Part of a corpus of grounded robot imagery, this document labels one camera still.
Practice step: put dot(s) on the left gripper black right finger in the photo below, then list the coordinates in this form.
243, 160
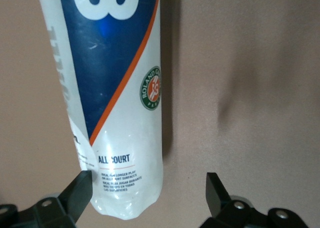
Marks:
225, 210

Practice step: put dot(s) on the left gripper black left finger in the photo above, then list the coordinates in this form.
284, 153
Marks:
62, 208

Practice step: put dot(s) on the white blue tennis ball can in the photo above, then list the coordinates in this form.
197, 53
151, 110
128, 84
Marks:
112, 62

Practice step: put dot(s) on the brown table mat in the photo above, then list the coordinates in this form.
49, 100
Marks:
250, 62

